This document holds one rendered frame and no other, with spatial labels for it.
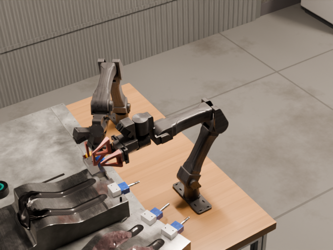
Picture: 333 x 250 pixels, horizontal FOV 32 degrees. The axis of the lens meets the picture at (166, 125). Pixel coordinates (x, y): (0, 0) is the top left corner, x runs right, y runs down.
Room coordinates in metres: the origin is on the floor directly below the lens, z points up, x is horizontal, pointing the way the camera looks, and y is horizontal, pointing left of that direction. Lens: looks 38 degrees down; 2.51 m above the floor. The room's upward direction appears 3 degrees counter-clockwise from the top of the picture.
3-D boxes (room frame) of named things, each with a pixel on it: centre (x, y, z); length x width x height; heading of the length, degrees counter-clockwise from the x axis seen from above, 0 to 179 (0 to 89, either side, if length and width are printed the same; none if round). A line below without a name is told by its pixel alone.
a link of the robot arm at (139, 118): (1.63, 0.06, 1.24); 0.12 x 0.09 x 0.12; 120
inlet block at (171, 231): (1.51, -0.03, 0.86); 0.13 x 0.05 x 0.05; 136
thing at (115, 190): (1.70, 0.18, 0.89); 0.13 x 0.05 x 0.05; 120
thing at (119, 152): (1.53, 0.20, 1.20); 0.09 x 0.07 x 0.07; 120
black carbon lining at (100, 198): (1.62, 0.42, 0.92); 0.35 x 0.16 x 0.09; 118
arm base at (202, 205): (1.72, -0.09, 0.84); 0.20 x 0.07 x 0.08; 30
